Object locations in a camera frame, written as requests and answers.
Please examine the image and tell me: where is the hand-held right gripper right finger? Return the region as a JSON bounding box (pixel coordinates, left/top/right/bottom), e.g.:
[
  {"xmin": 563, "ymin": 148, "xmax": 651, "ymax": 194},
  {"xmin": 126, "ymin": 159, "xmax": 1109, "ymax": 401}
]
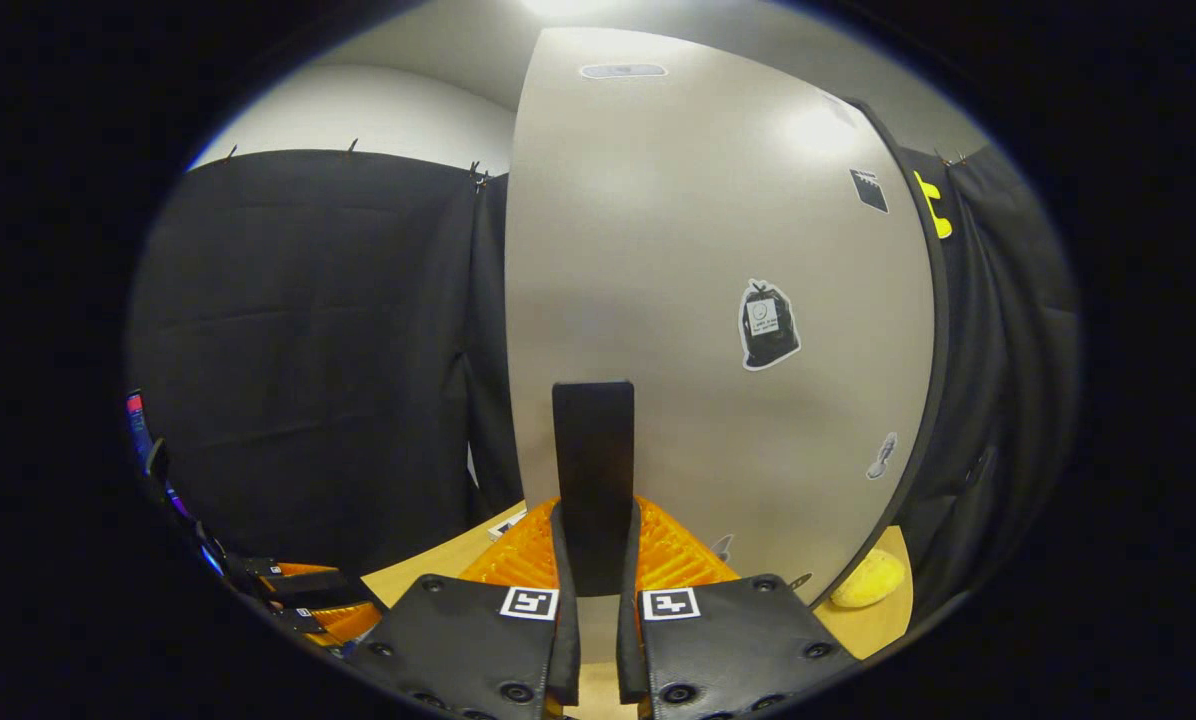
[{"xmin": 616, "ymin": 497, "xmax": 864, "ymax": 720}]

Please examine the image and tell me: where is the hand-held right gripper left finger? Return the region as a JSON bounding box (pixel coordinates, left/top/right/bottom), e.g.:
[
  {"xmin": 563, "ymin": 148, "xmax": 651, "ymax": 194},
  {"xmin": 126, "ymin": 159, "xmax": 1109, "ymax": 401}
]
[{"xmin": 346, "ymin": 497, "xmax": 584, "ymax": 720}]

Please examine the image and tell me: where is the black door handle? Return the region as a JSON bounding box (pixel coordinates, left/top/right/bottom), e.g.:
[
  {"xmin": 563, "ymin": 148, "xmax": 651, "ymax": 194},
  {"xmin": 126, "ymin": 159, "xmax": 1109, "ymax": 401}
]
[{"xmin": 552, "ymin": 380, "xmax": 636, "ymax": 598}]

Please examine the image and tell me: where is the black backdrop cloth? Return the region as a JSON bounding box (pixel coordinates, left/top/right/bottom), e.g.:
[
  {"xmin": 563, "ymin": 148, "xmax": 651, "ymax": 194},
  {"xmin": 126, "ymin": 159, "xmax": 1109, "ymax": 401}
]
[{"xmin": 128, "ymin": 140, "xmax": 1079, "ymax": 621}]

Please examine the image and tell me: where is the yellow rounded object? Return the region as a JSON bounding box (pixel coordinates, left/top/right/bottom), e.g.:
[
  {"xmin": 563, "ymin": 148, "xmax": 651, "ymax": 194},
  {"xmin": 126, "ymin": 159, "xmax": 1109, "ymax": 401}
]
[{"xmin": 830, "ymin": 548, "xmax": 907, "ymax": 609}]

